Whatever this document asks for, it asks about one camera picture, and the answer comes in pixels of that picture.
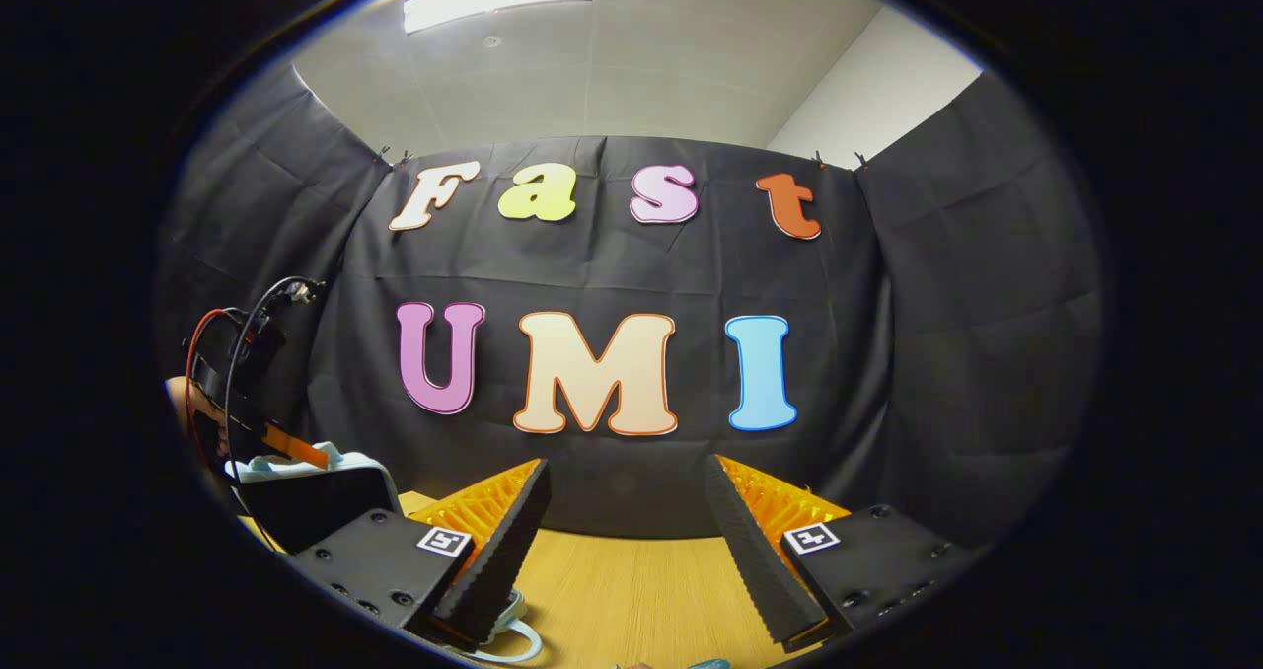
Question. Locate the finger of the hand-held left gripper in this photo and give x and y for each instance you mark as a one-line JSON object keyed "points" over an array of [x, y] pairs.
{"points": [[296, 447]]}

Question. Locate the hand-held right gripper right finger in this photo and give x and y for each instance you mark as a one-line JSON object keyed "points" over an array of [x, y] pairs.
{"points": [[755, 560]]}

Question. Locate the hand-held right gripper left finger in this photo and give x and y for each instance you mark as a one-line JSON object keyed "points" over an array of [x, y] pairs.
{"points": [[503, 551]]}

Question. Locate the blue skin care tube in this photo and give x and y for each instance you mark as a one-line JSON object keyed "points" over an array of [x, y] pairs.
{"points": [[710, 664]]}

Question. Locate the black backdrop cloth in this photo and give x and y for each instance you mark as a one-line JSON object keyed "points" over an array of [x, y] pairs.
{"points": [[937, 353]]}

